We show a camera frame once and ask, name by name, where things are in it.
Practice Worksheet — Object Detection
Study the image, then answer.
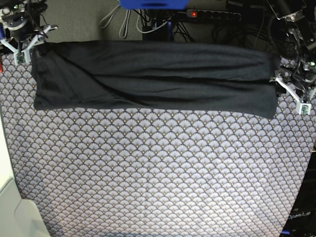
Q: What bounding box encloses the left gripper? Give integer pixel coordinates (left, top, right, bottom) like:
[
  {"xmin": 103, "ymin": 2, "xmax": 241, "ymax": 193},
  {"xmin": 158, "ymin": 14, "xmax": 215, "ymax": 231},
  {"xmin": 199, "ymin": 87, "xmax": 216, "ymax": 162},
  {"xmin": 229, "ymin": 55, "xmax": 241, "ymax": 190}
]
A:
[{"xmin": 270, "ymin": 66, "xmax": 316, "ymax": 115}]

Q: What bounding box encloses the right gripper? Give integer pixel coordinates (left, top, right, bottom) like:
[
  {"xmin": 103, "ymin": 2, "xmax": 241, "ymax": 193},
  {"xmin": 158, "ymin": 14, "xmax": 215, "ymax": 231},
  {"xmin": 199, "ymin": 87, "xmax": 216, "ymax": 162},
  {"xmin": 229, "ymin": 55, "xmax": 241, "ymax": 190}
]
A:
[{"xmin": 0, "ymin": 25, "xmax": 58, "ymax": 66}]

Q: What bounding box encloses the dark grey T-shirt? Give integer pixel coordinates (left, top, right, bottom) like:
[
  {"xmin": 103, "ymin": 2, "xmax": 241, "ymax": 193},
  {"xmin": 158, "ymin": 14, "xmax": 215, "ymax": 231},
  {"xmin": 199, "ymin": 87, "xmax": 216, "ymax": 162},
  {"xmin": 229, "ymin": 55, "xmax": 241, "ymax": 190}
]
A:
[{"xmin": 31, "ymin": 41, "xmax": 280, "ymax": 119}]

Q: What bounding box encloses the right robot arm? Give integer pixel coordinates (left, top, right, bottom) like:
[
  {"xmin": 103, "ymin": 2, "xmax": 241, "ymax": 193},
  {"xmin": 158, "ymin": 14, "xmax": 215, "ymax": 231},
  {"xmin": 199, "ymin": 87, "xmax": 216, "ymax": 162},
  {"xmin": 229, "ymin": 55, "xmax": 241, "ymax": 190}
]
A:
[{"xmin": 0, "ymin": 0, "xmax": 58, "ymax": 65}]

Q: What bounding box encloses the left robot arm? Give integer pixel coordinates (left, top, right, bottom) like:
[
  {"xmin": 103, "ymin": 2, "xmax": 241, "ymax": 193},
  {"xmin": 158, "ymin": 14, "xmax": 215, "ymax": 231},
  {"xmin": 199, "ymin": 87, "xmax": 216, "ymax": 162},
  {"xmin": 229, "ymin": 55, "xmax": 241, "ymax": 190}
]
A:
[{"xmin": 267, "ymin": 0, "xmax": 316, "ymax": 115}]

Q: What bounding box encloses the black OpenArm box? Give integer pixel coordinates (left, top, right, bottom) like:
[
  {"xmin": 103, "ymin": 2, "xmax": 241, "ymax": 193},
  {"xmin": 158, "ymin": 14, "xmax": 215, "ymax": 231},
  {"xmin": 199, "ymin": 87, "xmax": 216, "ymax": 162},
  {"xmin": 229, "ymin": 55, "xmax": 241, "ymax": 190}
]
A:
[{"xmin": 280, "ymin": 151, "xmax": 316, "ymax": 237}]

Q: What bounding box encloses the fan-patterned tablecloth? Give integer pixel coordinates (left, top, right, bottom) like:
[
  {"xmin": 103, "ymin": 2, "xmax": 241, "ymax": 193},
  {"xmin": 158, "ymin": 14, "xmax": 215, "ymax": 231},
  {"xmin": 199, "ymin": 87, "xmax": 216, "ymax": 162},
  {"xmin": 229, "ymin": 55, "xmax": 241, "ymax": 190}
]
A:
[{"xmin": 0, "ymin": 55, "xmax": 316, "ymax": 237}]

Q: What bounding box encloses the white side cabinet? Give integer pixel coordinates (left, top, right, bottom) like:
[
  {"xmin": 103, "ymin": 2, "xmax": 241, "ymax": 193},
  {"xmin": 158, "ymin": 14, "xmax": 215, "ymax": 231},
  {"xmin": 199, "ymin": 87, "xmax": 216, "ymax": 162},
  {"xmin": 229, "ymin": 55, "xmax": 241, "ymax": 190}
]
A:
[{"xmin": 0, "ymin": 122, "xmax": 50, "ymax": 237}]

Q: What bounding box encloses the white power strip red switch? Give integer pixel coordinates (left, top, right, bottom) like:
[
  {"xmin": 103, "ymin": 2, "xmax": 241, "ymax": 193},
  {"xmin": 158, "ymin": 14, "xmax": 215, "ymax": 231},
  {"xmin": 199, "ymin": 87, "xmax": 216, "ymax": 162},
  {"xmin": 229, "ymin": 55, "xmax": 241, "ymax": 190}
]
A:
[{"xmin": 186, "ymin": 9, "xmax": 241, "ymax": 22}]

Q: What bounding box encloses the grey looped cable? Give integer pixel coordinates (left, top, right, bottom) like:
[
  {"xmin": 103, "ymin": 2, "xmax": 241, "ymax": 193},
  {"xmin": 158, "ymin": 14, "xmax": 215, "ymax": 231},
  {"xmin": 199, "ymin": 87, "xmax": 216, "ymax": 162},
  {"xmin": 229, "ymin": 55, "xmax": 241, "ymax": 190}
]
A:
[{"xmin": 98, "ymin": 6, "xmax": 131, "ymax": 39}]

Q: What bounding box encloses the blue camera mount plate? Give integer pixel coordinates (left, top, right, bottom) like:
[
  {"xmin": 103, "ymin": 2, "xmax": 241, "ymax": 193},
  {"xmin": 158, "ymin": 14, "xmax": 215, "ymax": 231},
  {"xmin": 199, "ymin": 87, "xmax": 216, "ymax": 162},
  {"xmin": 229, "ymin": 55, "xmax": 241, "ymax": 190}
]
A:
[{"xmin": 120, "ymin": 0, "xmax": 188, "ymax": 10}]

